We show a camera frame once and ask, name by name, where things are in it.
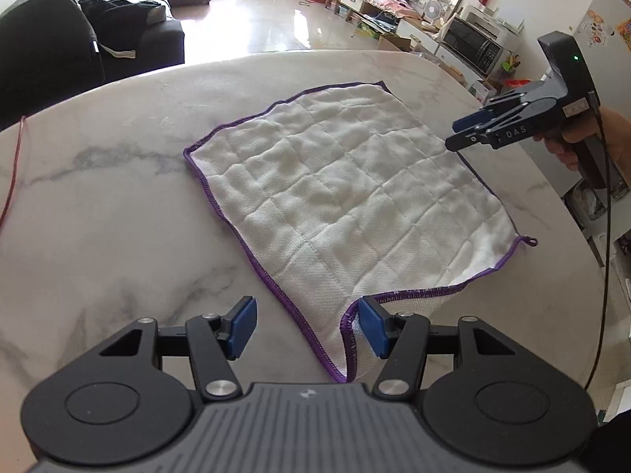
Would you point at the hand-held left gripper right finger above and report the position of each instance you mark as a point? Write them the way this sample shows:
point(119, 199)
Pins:
point(372, 326)

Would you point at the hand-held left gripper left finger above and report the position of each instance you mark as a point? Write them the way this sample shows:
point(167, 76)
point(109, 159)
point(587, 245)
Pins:
point(244, 321)

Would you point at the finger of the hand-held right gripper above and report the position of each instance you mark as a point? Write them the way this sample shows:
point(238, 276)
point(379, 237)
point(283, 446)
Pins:
point(463, 141)
point(473, 120)

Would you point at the white towel with purple edge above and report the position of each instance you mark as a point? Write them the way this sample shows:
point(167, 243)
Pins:
point(345, 197)

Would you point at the person's right hand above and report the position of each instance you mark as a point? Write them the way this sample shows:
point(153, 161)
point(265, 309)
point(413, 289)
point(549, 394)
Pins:
point(564, 152)

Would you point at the black microwave oven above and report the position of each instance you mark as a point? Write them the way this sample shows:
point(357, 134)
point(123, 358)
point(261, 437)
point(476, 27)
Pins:
point(471, 47)

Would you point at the white fridge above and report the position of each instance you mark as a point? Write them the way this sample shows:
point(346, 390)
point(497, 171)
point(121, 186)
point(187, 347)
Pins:
point(604, 24)

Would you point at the white low cabinet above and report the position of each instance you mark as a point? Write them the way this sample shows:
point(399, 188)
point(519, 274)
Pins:
point(424, 37)

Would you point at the white printer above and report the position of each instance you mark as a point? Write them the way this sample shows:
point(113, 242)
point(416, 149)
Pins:
point(493, 19)

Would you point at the cardboard box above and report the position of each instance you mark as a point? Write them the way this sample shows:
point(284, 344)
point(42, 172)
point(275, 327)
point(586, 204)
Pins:
point(394, 42)

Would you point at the small white fan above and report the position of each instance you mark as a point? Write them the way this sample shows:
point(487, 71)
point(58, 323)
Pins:
point(433, 10)

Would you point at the dark grey sofa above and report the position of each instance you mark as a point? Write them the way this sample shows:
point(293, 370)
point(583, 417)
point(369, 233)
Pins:
point(143, 34)

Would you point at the black clothes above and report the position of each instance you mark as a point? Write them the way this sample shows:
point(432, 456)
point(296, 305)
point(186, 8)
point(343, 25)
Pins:
point(118, 15)

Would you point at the black chair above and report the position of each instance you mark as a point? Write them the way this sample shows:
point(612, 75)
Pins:
point(44, 54)

